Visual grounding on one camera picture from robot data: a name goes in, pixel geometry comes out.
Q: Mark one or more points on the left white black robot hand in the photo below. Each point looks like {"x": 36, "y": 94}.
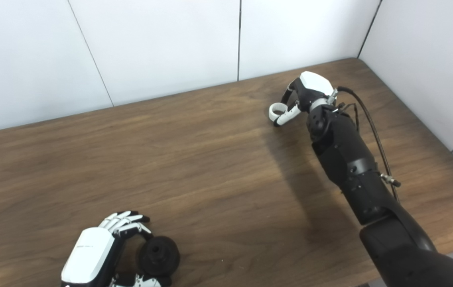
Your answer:
{"x": 91, "y": 255}

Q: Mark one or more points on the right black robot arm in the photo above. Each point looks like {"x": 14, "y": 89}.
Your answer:
{"x": 354, "y": 171}

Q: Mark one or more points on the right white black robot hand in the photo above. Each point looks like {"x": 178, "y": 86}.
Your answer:
{"x": 310, "y": 89}

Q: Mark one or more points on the round black part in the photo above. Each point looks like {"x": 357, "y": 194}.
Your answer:
{"x": 159, "y": 256}

